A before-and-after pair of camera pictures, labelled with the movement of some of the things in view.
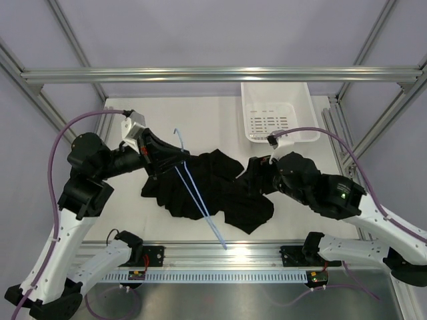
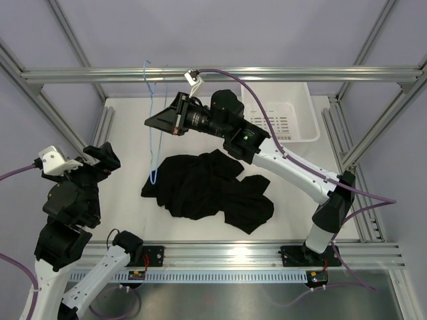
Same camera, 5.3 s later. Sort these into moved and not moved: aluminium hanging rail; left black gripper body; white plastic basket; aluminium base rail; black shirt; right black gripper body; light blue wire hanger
Moved: light blue wire hanger; left black gripper body; right black gripper body
Not moved: black shirt; aluminium base rail; aluminium hanging rail; white plastic basket
